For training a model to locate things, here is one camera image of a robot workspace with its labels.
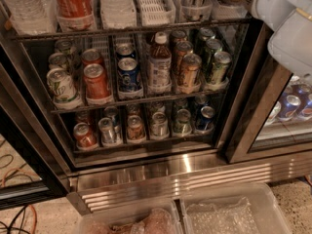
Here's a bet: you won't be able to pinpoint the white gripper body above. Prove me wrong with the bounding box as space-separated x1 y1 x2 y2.
243 0 312 31

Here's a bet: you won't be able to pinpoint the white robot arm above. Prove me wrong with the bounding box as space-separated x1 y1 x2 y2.
238 0 312 84

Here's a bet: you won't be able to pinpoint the dark striped drink bottle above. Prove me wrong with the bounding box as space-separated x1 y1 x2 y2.
181 0 213 21

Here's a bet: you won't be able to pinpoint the empty white shelf tray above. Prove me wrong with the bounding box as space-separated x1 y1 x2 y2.
136 0 176 26

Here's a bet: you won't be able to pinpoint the brown iced tea bottle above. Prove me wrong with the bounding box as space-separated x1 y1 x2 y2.
147 31 172 94

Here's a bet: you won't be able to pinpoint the stainless steel fridge body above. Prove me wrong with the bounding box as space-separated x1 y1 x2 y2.
1 0 312 215

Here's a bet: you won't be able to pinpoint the red cola bottle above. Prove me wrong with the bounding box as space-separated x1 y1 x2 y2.
57 0 97 32

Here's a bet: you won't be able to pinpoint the clear water bottle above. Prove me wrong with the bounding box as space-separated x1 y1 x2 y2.
4 0 58 35

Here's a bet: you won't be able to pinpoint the open left fridge door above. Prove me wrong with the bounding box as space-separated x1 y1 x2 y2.
0 47 67 210

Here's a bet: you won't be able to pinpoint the front green soda can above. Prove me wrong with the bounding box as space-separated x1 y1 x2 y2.
206 51 232 87

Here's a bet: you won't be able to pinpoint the front copper soda can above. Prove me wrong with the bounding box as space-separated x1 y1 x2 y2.
177 53 202 93

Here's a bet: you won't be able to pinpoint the copper soda can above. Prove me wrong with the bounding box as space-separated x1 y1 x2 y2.
177 53 202 93
127 115 146 143

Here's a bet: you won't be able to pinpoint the blue cans behind glass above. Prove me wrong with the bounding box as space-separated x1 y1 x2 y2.
265 75 312 125

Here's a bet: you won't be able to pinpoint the closed right glass door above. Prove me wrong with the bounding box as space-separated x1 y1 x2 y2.
223 21 312 163

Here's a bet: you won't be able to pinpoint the bottom blue soda can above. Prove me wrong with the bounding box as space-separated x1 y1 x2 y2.
195 106 215 133

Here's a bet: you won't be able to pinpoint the blue soda can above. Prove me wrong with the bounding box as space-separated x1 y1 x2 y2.
117 58 143 98
195 106 215 133

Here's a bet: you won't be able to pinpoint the front blue soda can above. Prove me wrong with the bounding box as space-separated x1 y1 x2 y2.
117 58 143 98

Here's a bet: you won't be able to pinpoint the bottom green soda can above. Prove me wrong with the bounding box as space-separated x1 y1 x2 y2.
173 109 192 137

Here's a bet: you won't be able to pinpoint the bottom grey soda can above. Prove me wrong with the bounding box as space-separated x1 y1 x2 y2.
150 112 169 139

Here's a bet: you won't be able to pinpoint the front red soda can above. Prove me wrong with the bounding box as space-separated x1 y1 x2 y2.
83 63 113 105

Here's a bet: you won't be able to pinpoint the red soda can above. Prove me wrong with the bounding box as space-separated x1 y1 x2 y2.
73 123 98 150
83 63 113 105

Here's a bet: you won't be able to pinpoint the bottom copper soda can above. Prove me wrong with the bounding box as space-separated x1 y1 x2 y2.
127 115 146 143

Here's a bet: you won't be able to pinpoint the bottom silver soda can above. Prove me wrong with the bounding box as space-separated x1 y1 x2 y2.
98 117 122 146

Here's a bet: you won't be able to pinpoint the green white soda can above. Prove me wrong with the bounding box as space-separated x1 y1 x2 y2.
47 67 82 110

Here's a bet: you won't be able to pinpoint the right clear plastic bin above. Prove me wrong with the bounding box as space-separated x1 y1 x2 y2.
179 183 293 234

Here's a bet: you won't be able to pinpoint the clear plastic bin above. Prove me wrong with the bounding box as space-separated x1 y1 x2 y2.
72 199 183 234
179 183 293 234

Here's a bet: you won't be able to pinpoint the bottom red soda can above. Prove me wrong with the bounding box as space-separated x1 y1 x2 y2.
73 123 98 150

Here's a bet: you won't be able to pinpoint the left clear plastic bin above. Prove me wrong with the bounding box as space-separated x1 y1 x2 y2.
72 199 183 234

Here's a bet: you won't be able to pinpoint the orange cable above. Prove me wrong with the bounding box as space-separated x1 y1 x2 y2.
0 166 39 234

